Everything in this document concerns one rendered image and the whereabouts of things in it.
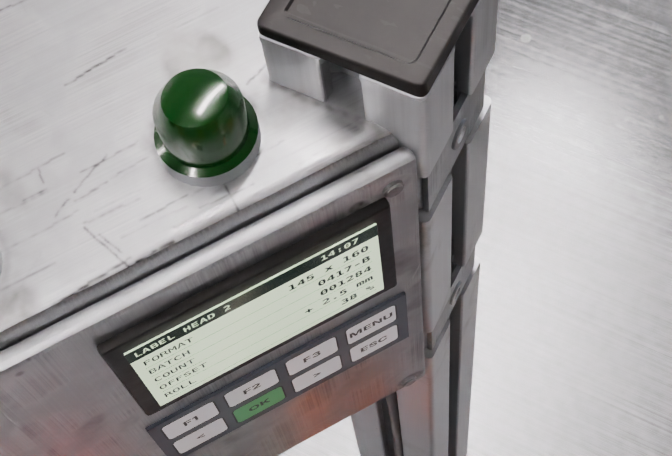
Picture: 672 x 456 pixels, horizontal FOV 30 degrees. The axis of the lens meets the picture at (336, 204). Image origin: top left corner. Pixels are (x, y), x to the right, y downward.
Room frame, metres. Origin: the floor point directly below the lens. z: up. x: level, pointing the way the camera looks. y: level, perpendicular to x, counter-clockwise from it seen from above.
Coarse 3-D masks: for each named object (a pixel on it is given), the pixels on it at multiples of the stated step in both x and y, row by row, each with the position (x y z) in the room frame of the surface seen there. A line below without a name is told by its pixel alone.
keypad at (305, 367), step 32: (352, 320) 0.13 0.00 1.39; (384, 320) 0.14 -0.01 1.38; (288, 352) 0.13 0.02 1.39; (320, 352) 0.13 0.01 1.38; (352, 352) 0.13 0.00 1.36; (256, 384) 0.12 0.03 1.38; (288, 384) 0.13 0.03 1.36; (192, 416) 0.12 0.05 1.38; (224, 416) 0.12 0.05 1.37; (256, 416) 0.12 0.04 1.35; (192, 448) 0.11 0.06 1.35
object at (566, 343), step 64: (512, 0) 0.61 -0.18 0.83; (576, 0) 0.59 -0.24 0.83; (640, 0) 0.58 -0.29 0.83; (512, 64) 0.54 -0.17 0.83; (576, 64) 0.53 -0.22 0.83; (640, 64) 0.52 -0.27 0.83; (512, 128) 0.48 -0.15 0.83; (576, 128) 0.47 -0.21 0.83; (640, 128) 0.46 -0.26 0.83; (512, 192) 0.42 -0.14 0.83; (576, 192) 0.41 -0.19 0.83; (640, 192) 0.40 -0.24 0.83; (512, 256) 0.37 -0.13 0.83; (576, 256) 0.36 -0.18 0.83; (640, 256) 0.35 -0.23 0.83; (512, 320) 0.32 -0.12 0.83; (576, 320) 0.31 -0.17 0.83; (640, 320) 0.30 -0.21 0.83; (512, 384) 0.27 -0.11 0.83; (576, 384) 0.26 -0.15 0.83; (640, 384) 0.25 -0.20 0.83; (320, 448) 0.25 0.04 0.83; (512, 448) 0.22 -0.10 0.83; (576, 448) 0.21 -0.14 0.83; (640, 448) 0.20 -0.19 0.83
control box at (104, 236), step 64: (0, 0) 0.21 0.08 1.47; (64, 0) 0.20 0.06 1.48; (128, 0) 0.20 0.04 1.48; (192, 0) 0.20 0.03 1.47; (256, 0) 0.19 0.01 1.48; (0, 64) 0.19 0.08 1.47; (64, 64) 0.18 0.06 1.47; (128, 64) 0.18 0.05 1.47; (192, 64) 0.18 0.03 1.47; (256, 64) 0.17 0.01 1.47; (0, 128) 0.17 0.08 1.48; (64, 128) 0.17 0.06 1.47; (128, 128) 0.16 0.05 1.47; (320, 128) 0.15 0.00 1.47; (0, 192) 0.15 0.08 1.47; (64, 192) 0.15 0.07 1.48; (128, 192) 0.14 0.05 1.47; (192, 192) 0.14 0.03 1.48; (256, 192) 0.14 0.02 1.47; (320, 192) 0.14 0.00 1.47; (384, 192) 0.14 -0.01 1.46; (64, 256) 0.13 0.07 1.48; (128, 256) 0.13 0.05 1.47; (192, 256) 0.13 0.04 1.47; (256, 256) 0.13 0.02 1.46; (0, 320) 0.12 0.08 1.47; (64, 320) 0.12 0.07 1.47; (128, 320) 0.12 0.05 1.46; (0, 384) 0.11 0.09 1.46; (64, 384) 0.11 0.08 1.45; (320, 384) 0.13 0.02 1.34; (384, 384) 0.14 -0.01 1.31; (0, 448) 0.10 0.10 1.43; (64, 448) 0.11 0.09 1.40; (128, 448) 0.11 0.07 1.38; (256, 448) 0.12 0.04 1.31
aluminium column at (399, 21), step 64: (320, 0) 0.17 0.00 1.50; (384, 0) 0.17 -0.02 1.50; (448, 0) 0.17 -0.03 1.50; (320, 64) 0.16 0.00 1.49; (384, 64) 0.15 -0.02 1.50; (448, 64) 0.15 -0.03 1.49; (384, 128) 0.15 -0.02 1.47; (448, 128) 0.15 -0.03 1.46; (448, 192) 0.15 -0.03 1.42; (448, 256) 0.15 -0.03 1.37; (448, 320) 0.16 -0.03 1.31; (448, 384) 0.16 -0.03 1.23; (384, 448) 0.16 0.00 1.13; (448, 448) 0.17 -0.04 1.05
